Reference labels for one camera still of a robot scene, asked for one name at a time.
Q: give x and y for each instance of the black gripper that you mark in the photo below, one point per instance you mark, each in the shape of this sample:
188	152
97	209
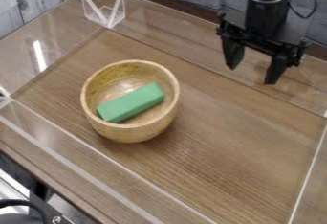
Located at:
262	28

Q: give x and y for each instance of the green rectangular block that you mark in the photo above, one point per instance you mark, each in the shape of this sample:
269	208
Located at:
131	104

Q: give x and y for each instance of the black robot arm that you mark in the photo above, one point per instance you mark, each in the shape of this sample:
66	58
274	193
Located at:
273	28

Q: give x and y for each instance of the wooden bowl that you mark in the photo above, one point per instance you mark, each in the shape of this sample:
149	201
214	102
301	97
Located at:
114	81

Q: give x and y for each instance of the clear acrylic tray walls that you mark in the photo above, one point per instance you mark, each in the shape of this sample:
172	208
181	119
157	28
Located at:
241	159

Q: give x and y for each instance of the clear acrylic corner bracket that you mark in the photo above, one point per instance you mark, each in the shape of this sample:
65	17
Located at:
105	15

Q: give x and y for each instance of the black metal table bracket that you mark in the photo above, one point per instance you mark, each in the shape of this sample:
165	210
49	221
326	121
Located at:
58	210

